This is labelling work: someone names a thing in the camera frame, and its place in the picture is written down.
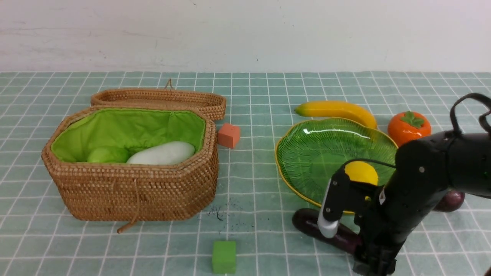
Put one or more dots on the orange persimmon green calyx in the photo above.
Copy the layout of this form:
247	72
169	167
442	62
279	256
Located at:
407	126

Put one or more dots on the yellow lemon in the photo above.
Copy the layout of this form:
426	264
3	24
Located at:
360	171

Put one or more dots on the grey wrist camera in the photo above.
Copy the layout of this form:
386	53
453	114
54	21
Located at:
342	195

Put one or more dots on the woven wicker basket lid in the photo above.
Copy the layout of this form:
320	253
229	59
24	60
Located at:
210	104

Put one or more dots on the green foam cube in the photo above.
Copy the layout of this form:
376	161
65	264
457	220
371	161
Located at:
224	257

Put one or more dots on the woven wicker basket green lining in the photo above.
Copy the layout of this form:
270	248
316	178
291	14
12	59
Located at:
133	192

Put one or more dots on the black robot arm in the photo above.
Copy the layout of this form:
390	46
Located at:
425	170

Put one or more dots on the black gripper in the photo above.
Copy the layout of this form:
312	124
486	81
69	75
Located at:
376	255

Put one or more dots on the green leaf-shaped glass plate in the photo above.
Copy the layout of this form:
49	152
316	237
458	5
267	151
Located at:
311	151

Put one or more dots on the dark purple eggplant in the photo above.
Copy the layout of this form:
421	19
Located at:
305	220

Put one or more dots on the white radish with green leaves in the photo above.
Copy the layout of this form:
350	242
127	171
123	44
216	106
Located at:
171	153

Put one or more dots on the yellow banana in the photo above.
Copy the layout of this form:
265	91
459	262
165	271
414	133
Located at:
338	109

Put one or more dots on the purple mangosteen green calyx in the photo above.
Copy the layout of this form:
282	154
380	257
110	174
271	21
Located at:
451	202

